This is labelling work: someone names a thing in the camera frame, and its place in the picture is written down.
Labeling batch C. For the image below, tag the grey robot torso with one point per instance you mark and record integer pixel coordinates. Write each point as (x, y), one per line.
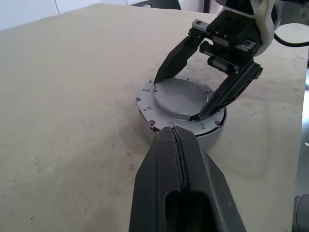
(303, 212)

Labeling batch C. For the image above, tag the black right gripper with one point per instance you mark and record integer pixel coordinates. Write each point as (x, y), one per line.
(231, 26)

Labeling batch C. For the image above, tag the white round motor housing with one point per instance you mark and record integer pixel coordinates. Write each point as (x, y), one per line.
(210, 142)

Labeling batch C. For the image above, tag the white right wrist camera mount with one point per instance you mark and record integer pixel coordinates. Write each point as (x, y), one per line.
(265, 26)

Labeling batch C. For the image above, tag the grey round metal housing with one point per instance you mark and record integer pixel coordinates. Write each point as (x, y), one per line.
(178, 96)

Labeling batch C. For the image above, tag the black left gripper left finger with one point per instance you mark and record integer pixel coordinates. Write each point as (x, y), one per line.
(154, 188)

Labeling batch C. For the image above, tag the dark grey plastic chair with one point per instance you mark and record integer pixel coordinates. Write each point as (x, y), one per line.
(157, 3)

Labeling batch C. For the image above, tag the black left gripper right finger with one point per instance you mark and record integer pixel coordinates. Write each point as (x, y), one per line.
(207, 178)

